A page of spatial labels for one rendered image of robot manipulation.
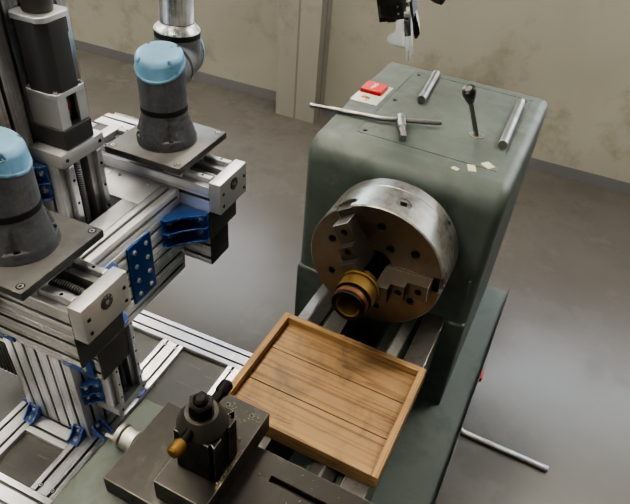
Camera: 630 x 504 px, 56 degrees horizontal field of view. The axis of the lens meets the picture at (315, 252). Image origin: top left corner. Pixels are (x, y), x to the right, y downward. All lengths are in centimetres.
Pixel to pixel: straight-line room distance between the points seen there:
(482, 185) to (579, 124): 271
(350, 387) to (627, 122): 302
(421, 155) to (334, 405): 60
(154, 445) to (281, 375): 34
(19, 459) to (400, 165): 148
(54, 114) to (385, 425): 94
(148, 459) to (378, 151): 81
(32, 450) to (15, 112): 114
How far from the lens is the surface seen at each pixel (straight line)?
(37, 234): 122
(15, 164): 115
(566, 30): 385
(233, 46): 458
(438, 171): 136
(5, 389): 233
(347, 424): 126
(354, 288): 120
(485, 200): 133
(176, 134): 152
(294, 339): 140
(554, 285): 322
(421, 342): 147
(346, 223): 122
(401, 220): 122
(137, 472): 112
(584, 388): 278
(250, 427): 109
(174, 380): 220
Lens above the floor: 192
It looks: 39 degrees down
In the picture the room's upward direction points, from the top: 5 degrees clockwise
